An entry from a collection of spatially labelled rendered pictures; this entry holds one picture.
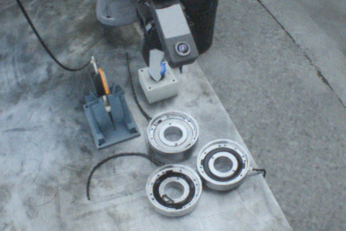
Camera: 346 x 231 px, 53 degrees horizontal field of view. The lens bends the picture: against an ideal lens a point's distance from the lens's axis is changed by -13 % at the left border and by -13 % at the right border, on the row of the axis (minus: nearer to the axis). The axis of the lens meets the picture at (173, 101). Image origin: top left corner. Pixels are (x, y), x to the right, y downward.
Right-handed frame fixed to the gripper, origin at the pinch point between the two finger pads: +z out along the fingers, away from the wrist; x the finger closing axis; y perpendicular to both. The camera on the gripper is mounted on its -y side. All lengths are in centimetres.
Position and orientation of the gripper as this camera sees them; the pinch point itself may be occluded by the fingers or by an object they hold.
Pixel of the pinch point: (170, 74)
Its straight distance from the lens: 73.4
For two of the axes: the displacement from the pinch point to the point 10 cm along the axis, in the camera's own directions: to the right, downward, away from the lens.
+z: 0.3, 6.3, 7.8
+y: -3.6, -7.2, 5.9
